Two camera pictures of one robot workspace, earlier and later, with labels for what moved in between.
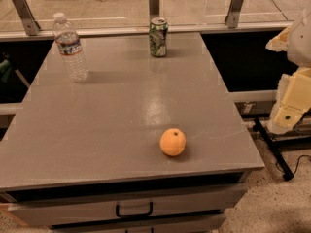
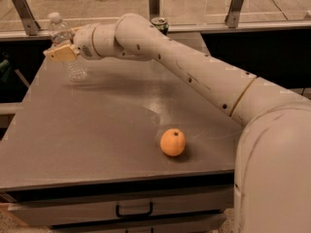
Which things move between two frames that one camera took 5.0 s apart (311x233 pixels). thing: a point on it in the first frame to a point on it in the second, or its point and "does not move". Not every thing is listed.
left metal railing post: [22, 7] does not move
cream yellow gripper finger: [280, 43] to [83, 38]
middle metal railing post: [154, 2] does not move
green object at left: [5, 69] does not move
